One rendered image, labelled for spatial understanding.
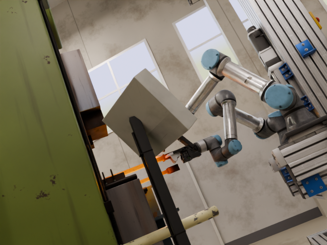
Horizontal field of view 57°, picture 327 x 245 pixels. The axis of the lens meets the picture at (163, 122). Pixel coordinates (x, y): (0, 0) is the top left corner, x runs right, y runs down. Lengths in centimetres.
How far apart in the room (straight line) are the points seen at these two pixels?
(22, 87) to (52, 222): 62
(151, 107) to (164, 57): 403
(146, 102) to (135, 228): 68
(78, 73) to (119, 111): 63
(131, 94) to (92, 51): 466
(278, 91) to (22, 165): 118
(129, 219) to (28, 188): 51
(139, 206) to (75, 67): 87
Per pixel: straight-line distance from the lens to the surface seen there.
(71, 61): 186
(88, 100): 172
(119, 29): 571
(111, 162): 503
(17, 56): 160
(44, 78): 151
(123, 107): 121
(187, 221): 134
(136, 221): 155
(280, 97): 150
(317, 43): 197
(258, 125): 217
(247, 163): 448
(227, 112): 185
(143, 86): 110
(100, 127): 173
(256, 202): 447
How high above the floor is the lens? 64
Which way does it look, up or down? 18 degrees up
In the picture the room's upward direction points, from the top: 23 degrees counter-clockwise
